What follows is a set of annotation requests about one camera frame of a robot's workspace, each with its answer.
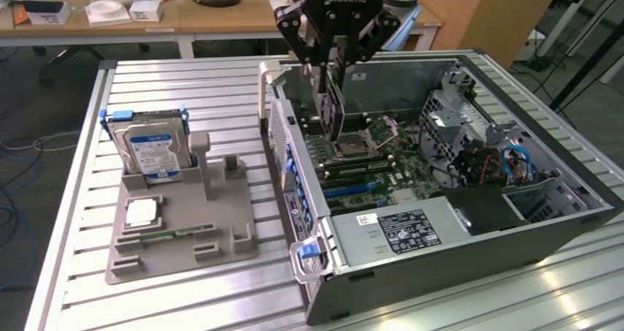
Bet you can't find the black office chair base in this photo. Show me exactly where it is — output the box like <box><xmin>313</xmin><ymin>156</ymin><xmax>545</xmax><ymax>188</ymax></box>
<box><xmin>33</xmin><ymin>44</ymin><xmax>106</xmax><ymax>87</ymax></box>

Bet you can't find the wooden desk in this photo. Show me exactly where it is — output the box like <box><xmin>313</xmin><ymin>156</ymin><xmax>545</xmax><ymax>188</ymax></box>
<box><xmin>0</xmin><ymin>0</ymin><xmax>444</xmax><ymax>60</ymax></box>

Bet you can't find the red wire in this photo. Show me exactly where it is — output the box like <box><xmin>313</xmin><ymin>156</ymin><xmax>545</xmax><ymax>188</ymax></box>
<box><xmin>478</xmin><ymin>155</ymin><xmax>502</xmax><ymax>186</ymax></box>

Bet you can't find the CPU socket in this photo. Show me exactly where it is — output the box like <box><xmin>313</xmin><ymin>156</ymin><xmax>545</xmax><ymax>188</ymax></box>
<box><xmin>336</xmin><ymin>133</ymin><xmax>374</xmax><ymax>159</ymax></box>

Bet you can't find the RAM stick with white label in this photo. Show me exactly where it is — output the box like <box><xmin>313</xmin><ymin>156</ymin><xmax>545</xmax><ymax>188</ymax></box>
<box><xmin>324</xmin><ymin>159</ymin><xmax>393</xmax><ymax>178</ymax></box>

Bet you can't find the metal socket cover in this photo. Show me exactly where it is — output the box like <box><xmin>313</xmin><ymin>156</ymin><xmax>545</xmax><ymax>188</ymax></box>
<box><xmin>364</xmin><ymin>114</ymin><xmax>404</xmax><ymax>149</ymax></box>

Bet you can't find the green motherboard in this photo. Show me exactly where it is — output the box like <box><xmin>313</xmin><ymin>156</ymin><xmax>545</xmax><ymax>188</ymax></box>
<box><xmin>296</xmin><ymin>107</ymin><xmax>440</xmax><ymax>215</ymax></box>

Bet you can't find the white labelled box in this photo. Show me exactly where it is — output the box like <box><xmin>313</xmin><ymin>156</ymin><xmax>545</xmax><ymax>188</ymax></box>
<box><xmin>129</xmin><ymin>0</ymin><xmax>165</xmax><ymax>23</ymax></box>

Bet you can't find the hard disk in blue caddy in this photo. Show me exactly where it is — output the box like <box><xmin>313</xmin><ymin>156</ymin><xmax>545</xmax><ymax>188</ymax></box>
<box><xmin>96</xmin><ymin>104</ymin><xmax>190</xmax><ymax>186</ymax></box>

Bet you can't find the grey parts rack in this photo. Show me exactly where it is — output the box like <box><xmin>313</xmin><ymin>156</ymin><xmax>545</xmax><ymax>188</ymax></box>
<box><xmin>104</xmin><ymin>132</ymin><xmax>258</xmax><ymax>286</ymax></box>

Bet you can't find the white low cabinet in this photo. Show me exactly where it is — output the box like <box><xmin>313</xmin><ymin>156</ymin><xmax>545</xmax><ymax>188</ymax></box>
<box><xmin>514</xmin><ymin>29</ymin><xmax>545</xmax><ymax>64</ymax></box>

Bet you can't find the grey case handle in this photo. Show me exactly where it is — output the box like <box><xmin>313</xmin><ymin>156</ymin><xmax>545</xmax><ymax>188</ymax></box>
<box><xmin>288</xmin><ymin>235</ymin><xmax>337</xmax><ymax>284</ymax></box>
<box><xmin>257</xmin><ymin>61</ymin><xmax>286</xmax><ymax>122</ymax></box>

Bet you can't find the black plastic air duct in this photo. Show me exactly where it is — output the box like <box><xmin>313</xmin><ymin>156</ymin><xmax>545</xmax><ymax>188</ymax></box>
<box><xmin>445</xmin><ymin>188</ymin><xmax>528</xmax><ymax>237</ymax></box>

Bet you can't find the light blue plastic object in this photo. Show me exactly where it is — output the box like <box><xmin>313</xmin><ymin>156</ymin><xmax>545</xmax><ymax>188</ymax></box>
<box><xmin>382</xmin><ymin>5</ymin><xmax>421</xmax><ymax>51</ymax></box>

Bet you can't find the silver CPU chip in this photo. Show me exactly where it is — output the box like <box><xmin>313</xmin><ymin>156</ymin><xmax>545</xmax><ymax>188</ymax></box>
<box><xmin>124</xmin><ymin>199</ymin><xmax>161</xmax><ymax>227</ymax></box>

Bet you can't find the white box with black lid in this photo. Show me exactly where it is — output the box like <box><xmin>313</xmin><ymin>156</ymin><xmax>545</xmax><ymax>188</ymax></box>
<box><xmin>21</xmin><ymin>0</ymin><xmax>72</xmax><ymax>26</ymax></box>

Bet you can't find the open black PC case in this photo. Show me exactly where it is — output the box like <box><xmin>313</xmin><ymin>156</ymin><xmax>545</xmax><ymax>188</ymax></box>
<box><xmin>257</xmin><ymin>49</ymin><xmax>620</xmax><ymax>327</ymax></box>

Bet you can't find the green RAM stick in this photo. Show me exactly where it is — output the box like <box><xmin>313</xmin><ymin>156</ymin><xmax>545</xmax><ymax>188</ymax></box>
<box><xmin>138</xmin><ymin>227</ymin><xmax>198</xmax><ymax>243</ymax></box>

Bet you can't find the blue wire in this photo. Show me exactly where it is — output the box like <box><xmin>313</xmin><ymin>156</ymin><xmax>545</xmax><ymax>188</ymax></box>
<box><xmin>501</xmin><ymin>144</ymin><xmax>537</xmax><ymax>186</ymax></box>

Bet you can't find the white square dish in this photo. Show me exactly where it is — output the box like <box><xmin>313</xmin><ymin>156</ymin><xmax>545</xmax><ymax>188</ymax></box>
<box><xmin>85</xmin><ymin>0</ymin><xmax>132</xmax><ymax>28</ymax></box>

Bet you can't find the blue floor cable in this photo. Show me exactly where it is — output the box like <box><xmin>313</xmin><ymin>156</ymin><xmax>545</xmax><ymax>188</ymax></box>
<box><xmin>0</xmin><ymin>140</ymin><xmax>45</xmax><ymax>292</ymax></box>

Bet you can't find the blue expansion slot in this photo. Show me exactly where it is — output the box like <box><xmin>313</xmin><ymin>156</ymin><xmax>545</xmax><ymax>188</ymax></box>
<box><xmin>325</xmin><ymin>183</ymin><xmax>377</xmax><ymax>201</ymax></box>

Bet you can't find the grey disk bay bracket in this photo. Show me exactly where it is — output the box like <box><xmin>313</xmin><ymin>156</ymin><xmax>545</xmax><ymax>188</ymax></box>
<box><xmin>501</xmin><ymin>173</ymin><xmax>593</xmax><ymax>227</ymax></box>

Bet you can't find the wooden cabinet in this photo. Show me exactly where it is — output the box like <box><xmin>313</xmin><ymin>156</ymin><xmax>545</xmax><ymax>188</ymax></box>
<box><xmin>417</xmin><ymin>0</ymin><xmax>566</xmax><ymax>69</ymax></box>

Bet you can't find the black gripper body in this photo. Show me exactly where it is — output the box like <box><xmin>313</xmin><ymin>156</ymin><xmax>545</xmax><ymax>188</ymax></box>
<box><xmin>297</xmin><ymin>0</ymin><xmax>386</xmax><ymax>39</ymax></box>

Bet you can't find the black graphics card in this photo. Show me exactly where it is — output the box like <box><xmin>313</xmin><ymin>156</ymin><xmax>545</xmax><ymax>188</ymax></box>
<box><xmin>317</xmin><ymin>38</ymin><xmax>348</xmax><ymax>142</ymax></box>

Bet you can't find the grey power supply unit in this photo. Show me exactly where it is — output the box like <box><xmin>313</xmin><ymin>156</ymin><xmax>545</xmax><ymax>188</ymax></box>
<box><xmin>325</xmin><ymin>195</ymin><xmax>472</xmax><ymax>268</ymax></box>

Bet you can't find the perforated metal disk bay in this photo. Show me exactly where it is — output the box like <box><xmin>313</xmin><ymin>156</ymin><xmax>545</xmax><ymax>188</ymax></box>
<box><xmin>418</xmin><ymin>69</ymin><xmax>482</xmax><ymax>162</ymax></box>

